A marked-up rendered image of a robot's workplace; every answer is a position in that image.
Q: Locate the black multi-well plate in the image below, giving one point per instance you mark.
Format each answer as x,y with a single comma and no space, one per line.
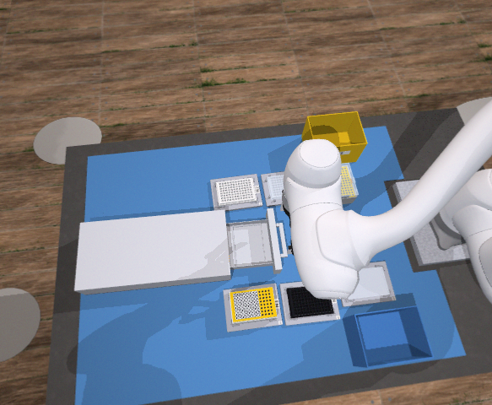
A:
302,302

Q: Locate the yellow open-top bin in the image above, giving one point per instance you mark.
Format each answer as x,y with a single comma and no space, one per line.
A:
344,130

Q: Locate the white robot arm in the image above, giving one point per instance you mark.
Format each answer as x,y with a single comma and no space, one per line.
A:
331,245

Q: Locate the blue bench mat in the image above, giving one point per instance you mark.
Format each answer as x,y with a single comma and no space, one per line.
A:
152,345

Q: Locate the blue open-top bin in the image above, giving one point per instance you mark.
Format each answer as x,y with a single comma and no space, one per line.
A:
386,334

